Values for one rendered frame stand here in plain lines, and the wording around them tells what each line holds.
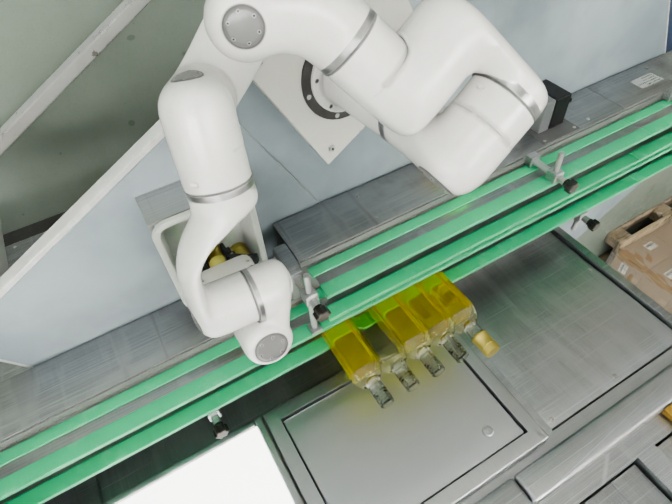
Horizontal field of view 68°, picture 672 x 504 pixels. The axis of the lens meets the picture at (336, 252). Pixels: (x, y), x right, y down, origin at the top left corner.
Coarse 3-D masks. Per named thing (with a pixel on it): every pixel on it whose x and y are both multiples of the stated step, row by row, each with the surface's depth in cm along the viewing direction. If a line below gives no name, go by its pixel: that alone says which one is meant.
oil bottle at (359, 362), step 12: (348, 324) 101; (324, 336) 103; (336, 336) 99; (348, 336) 99; (360, 336) 99; (336, 348) 98; (348, 348) 97; (360, 348) 97; (348, 360) 95; (360, 360) 95; (372, 360) 95; (348, 372) 97; (360, 372) 94; (372, 372) 94; (360, 384) 94
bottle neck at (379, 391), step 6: (378, 378) 94; (372, 384) 93; (378, 384) 93; (372, 390) 93; (378, 390) 92; (384, 390) 92; (378, 396) 92; (384, 396) 91; (390, 396) 92; (378, 402) 92; (384, 402) 91; (390, 402) 93
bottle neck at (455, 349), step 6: (450, 336) 99; (444, 342) 99; (450, 342) 98; (456, 342) 98; (450, 348) 98; (456, 348) 97; (462, 348) 97; (450, 354) 98; (456, 354) 96; (462, 354) 96; (468, 354) 97; (456, 360) 97; (462, 360) 98
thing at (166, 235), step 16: (160, 224) 78; (176, 224) 88; (240, 224) 96; (256, 224) 88; (160, 240) 80; (176, 240) 91; (224, 240) 97; (240, 240) 99; (256, 240) 92; (176, 256) 93; (176, 272) 86; (176, 288) 89
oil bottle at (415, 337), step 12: (384, 300) 104; (396, 300) 103; (384, 312) 102; (396, 312) 101; (408, 312) 101; (396, 324) 100; (408, 324) 99; (420, 324) 99; (408, 336) 98; (420, 336) 97; (408, 348) 97; (420, 348) 97
